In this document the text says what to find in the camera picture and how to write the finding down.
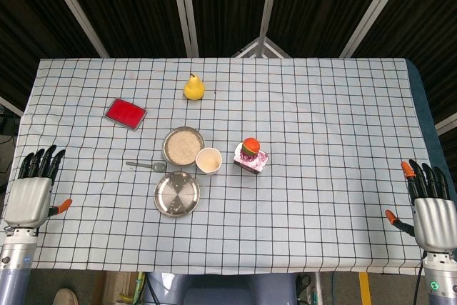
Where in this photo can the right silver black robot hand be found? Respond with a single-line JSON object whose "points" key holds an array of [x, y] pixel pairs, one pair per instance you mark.
{"points": [[435, 223]]}

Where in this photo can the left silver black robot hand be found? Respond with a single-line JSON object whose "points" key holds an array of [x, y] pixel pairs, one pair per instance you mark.
{"points": [[28, 198]]}

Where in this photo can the small metal spoon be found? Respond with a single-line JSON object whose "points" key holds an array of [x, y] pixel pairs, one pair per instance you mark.
{"points": [[159, 167]]}

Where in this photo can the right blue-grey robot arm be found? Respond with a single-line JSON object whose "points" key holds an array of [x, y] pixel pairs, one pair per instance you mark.
{"points": [[441, 280]]}

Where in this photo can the steel bowl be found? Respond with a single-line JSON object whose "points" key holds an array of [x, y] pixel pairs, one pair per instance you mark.
{"points": [[166, 155]]}

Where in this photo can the shallow steel plate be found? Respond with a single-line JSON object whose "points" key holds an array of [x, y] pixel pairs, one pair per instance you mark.
{"points": [[176, 194]]}

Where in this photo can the white paper cup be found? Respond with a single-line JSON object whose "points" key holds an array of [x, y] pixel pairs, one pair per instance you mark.
{"points": [[209, 162]]}

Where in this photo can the beige shoe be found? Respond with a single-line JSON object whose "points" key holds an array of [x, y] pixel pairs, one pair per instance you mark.
{"points": [[66, 298]]}

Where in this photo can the red flat ink pad box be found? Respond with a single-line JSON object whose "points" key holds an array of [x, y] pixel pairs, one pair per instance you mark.
{"points": [[125, 114]]}

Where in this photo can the checked light blue tablecloth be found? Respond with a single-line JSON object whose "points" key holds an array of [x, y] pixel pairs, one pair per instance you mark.
{"points": [[303, 176]]}

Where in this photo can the yellow pear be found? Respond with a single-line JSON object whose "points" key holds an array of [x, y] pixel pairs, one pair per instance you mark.
{"points": [[194, 90]]}

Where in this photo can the orange and green ball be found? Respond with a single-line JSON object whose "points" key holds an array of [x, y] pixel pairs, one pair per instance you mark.
{"points": [[251, 146]]}

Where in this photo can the blue-grey robot torso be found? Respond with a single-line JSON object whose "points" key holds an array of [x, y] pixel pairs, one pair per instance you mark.
{"points": [[221, 290]]}

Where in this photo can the black pleated curtain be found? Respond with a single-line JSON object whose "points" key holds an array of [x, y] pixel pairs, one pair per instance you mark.
{"points": [[135, 5]]}

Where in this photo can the white metal frame post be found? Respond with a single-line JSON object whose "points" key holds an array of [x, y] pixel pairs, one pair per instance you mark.
{"points": [[75, 8], [268, 1], [378, 8], [185, 8]]}

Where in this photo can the white triangular frame brace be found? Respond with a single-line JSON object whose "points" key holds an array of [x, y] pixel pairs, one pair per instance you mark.
{"points": [[260, 48]]}

